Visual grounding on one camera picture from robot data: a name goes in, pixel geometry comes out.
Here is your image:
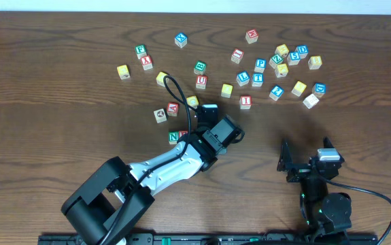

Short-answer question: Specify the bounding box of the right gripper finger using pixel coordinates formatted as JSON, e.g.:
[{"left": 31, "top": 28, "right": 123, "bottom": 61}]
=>
[
  {"left": 323, "top": 137, "right": 344, "bottom": 162},
  {"left": 277, "top": 140, "right": 292, "bottom": 172}
]

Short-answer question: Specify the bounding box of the red E block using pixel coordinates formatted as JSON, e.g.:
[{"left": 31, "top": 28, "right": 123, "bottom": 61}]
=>
[{"left": 178, "top": 131, "right": 188, "bottom": 138}]

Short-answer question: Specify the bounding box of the green N block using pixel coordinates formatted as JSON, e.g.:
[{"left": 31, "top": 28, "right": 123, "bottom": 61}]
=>
[{"left": 168, "top": 131, "right": 179, "bottom": 145}]

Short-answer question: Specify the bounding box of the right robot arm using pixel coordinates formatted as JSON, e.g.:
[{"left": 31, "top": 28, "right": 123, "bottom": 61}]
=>
[{"left": 277, "top": 137, "right": 352, "bottom": 242}]

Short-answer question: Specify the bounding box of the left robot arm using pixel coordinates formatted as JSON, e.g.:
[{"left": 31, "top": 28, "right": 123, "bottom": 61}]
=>
[{"left": 61, "top": 116, "right": 244, "bottom": 244}]

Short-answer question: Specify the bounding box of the red I block lower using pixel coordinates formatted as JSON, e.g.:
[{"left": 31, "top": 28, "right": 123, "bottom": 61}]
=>
[{"left": 239, "top": 96, "right": 252, "bottom": 110}]

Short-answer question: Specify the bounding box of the red i block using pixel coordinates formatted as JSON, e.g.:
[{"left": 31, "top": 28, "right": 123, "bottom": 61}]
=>
[
  {"left": 231, "top": 48, "right": 244, "bottom": 64},
  {"left": 239, "top": 96, "right": 252, "bottom": 110}
]

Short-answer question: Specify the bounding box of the plain yellow block centre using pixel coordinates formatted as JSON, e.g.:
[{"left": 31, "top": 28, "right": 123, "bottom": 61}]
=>
[{"left": 221, "top": 84, "right": 233, "bottom": 98}]

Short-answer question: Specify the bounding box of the yellow block beside E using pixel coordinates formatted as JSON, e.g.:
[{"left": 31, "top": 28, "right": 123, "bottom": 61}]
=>
[{"left": 186, "top": 95, "right": 199, "bottom": 110}]

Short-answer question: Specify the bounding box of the white block right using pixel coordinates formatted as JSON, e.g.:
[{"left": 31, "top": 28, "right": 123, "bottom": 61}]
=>
[{"left": 303, "top": 94, "right": 320, "bottom": 109}]

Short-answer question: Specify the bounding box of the blue L block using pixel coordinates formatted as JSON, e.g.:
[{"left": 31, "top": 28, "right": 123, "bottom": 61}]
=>
[{"left": 236, "top": 71, "right": 250, "bottom": 86}]

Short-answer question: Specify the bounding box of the blue D block lower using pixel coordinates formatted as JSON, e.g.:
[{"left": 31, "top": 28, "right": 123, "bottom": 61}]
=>
[{"left": 312, "top": 83, "right": 326, "bottom": 98}]

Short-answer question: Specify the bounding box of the blue d block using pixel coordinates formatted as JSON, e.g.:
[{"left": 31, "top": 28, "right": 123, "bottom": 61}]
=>
[
  {"left": 295, "top": 45, "right": 309, "bottom": 59},
  {"left": 312, "top": 83, "right": 326, "bottom": 98}
]

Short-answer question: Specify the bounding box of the red U block upper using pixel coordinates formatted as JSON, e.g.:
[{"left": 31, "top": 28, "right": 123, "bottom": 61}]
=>
[{"left": 196, "top": 76, "right": 207, "bottom": 89}]

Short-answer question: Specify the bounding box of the blue T block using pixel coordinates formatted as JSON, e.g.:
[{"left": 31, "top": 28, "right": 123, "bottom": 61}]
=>
[{"left": 252, "top": 73, "right": 264, "bottom": 87}]

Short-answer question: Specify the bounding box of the red A block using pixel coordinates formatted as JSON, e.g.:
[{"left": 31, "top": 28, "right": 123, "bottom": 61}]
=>
[{"left": 167, "top": 102, "right": 179, "bottom": 116}]

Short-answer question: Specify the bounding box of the blue 2 block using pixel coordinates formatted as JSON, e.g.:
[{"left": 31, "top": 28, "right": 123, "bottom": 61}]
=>
[{"left": 269, "top": 85, "right": 284, "bottom": 101}]

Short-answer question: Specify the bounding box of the green B block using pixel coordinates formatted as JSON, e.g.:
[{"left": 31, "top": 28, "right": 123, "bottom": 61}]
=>
[{"left": 194, "top": 61, "right": 207, "bottom": 76}]

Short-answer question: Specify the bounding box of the white soccer ball block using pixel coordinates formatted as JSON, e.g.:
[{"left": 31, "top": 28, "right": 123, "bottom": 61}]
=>
[{"left": 154, "top": 108, "right": 167, "bottom": 123}]

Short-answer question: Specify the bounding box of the blue P block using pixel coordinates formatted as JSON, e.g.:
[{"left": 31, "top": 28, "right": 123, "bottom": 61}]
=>
[{"left": 254, "top": 59, "right": 267, "bottom": 73}]

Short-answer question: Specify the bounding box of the red I block upper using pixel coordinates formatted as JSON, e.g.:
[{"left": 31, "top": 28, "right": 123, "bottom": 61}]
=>
[{"left": 231, "top": 48, "right": 244, "bottom": 64}]

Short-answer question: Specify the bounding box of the yellow block below Z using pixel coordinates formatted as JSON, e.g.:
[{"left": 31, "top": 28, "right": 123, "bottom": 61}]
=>
[{"left": 275, "top": 63, "right": 288, "bottom": 78}]

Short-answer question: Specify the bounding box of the yellow 8 block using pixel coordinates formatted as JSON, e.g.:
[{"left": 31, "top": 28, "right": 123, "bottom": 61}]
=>
[{"left": 308, "top": 56, "right": 322, "bottom": 70}]

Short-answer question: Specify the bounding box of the yellow O block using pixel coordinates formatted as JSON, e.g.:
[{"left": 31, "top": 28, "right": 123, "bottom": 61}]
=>
[{"left": 156, "top": 71, "right": 167, "bottom": 86}]

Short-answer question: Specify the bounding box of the green Z block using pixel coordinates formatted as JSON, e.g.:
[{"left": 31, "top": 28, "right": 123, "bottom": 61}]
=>
[{"left": 269, "top": 54, "right": 284, "bottom": 69}]

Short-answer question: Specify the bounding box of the blue 5 block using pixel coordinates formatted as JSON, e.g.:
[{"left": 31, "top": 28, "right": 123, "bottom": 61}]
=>
[{"left": 287, "top": 52, "right": 301, "bottom": 66}]

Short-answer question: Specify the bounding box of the yellow block top right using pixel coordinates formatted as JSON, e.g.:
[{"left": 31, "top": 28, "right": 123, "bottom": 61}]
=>
[{"left": 275, "top": 44, "right": 289, "bottom": 58}]

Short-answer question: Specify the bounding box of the blue D block upper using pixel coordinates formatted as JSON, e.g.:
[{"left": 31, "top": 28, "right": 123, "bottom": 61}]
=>
[{"left": 295, "top": 45, "right": 309, "bottom": 59}]

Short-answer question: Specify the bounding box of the red block top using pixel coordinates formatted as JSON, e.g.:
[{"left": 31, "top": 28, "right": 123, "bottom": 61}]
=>
[{"left": 245, "top": 29, "right": 259, "bottom": 44}]

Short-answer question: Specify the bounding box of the blue X block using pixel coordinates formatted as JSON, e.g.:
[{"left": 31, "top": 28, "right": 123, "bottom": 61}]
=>
[{"left": 174, "top": 33, "right": 188, "bottom": 48}]

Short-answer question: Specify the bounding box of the red Y block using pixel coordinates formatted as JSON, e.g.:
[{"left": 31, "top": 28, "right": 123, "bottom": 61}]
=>
[{"left": 140, "top": 55, "right": 153, "bottom": 70}]

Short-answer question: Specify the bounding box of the green F block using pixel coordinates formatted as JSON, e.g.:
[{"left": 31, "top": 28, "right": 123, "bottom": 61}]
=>
[{"left": 135, "top": 44, "right": 148, "bottom": 59}]

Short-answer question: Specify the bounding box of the yellow block far left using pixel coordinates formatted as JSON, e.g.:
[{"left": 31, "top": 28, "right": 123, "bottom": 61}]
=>
[{"left": 117, "top": 65, "right": 130, "bottom": 80}]

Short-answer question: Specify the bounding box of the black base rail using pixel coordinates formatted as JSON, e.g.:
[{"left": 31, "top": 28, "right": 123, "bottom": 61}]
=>
[{"left": 37, "top": 233, "right": 378, "bottom": 245}]

